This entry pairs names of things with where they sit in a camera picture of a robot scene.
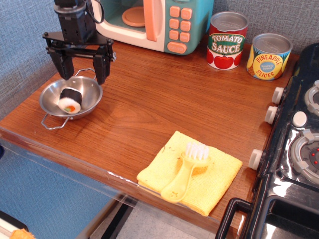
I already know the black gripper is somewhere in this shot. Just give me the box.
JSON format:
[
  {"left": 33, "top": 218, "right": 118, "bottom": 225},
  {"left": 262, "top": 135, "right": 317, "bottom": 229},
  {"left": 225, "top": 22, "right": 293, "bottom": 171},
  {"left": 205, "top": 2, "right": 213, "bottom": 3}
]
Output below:
[{"left": 42, "top": 32, "right": 116, "bottom": 85}]

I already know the plush sushi roll toy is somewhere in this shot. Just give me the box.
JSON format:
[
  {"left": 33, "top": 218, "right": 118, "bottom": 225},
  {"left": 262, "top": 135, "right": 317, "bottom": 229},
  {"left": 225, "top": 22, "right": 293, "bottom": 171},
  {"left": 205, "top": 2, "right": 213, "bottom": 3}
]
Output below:
[{"left": 58, "top": 87, "right": 82, "bottom": 114}]

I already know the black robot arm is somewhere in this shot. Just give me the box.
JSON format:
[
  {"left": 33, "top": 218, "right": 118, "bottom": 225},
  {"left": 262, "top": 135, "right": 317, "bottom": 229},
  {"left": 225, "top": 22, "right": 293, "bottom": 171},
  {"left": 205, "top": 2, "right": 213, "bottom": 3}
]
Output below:
[{"left": 42, "top": 0, "right": 116, "bottom": 85}]

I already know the teal toy microwave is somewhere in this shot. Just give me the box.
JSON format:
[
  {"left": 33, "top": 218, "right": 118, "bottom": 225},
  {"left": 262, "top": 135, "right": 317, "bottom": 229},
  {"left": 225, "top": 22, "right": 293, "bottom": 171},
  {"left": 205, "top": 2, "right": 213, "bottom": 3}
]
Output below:
[{"left": 92, "top": 0, "right": 214, "bottom": 55}]

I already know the yellow toy dish brush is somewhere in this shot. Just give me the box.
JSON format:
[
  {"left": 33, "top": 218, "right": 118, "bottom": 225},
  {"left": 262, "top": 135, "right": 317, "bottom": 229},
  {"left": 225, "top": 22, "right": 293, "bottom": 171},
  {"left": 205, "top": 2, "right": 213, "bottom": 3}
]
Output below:
[{"left": 160, "top": 142, "right": 210, "bottom": 204}]

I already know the tomato sauce can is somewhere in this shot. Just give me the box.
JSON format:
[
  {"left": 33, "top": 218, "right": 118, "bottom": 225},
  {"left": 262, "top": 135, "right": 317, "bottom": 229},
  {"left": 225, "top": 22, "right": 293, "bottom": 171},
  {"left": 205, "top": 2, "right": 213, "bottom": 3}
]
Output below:
[{"left": 206, "top": 11, "right": 249, "bottom": 70}]

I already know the yellow folded cloth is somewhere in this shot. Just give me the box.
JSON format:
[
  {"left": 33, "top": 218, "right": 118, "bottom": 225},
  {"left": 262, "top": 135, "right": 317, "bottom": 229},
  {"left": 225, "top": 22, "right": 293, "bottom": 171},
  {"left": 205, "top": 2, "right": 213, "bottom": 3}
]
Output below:
[{"left": 137, "top": 131, "right": 243, "bottom": 217}]

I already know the orange plush object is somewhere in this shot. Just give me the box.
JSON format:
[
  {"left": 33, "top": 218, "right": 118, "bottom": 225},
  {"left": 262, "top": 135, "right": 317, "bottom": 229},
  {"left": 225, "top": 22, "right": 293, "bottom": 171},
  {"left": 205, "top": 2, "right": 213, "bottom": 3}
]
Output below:
[{"left": 9, "top": 229, "right": 35, "bottom": 239}]

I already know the pineapple slices can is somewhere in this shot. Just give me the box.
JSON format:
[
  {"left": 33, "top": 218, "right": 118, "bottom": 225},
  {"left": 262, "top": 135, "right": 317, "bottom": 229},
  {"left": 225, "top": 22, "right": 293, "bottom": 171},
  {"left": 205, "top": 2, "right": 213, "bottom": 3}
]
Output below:
[{"left": 246, "top": 33, "right": 293, "bottom": 81}]

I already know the black toy stove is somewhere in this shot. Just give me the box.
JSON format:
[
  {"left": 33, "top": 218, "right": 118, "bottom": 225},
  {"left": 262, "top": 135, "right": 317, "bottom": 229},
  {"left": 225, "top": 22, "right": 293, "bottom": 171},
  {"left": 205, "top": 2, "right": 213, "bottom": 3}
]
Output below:
[{"left": 216, "top": 43, "right": 319, "bottom": 239}]

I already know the stainless steel bowl with handles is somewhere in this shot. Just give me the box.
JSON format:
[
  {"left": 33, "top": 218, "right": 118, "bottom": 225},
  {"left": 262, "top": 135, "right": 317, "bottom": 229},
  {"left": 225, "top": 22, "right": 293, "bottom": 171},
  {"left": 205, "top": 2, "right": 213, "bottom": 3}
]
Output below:
[{"left": 39, "top": 74, "right": 103, "bottom": 130}]

